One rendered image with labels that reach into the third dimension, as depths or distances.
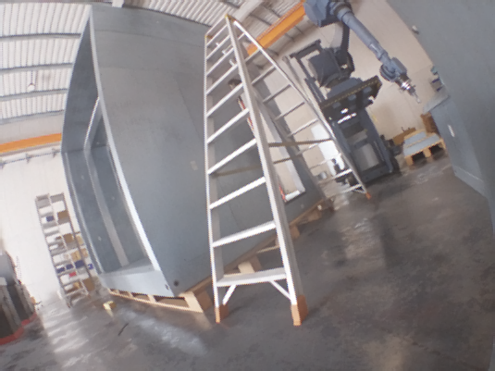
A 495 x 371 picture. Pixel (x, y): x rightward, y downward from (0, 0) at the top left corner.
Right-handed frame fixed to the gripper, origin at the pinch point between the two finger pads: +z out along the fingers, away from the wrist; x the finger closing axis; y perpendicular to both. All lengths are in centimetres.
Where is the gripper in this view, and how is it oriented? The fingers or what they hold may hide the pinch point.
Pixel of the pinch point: (418, 101)
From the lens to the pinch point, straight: 217.8
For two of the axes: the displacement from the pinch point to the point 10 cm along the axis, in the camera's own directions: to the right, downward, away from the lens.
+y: 6.2, -5.3, -5.8
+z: 5.3, 8.3, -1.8
